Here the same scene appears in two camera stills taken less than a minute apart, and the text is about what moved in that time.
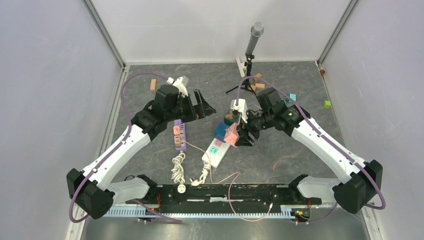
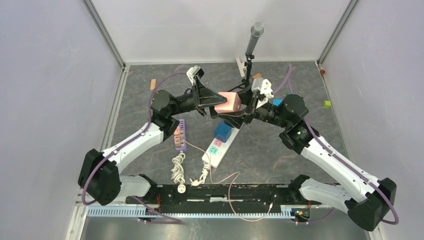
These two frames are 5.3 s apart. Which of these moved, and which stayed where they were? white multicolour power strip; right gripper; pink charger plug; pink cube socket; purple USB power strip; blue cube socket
Moved: right gripper; pink cube socket
Stayed: pink charger plug; purple USB power strip; white multicolour power strip; blue cube socket
